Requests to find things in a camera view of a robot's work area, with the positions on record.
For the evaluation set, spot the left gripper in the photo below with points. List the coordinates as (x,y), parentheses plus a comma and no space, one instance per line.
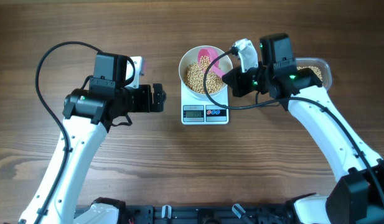
(146,106)

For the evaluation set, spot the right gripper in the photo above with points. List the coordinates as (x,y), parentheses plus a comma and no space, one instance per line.
(236,80)

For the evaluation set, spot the pink plastic scoop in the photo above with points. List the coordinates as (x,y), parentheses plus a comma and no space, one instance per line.
(206,56)

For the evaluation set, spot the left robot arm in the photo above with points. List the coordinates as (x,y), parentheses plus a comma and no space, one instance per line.
(114,91)

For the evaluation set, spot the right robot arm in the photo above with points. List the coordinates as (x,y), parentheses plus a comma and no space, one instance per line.
(358,196)

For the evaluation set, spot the white digital kitchen scale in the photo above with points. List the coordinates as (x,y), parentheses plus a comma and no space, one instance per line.
(197,109)

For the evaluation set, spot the soybeans in bowl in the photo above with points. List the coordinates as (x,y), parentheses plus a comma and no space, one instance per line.
(195,75)

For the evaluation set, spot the pile of soybeans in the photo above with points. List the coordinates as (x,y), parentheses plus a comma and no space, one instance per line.
(316,70)

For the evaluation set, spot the clear plastic container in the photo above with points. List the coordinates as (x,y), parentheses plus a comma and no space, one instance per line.
(322,64)

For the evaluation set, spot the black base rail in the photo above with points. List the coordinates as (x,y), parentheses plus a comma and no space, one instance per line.
(210,214)

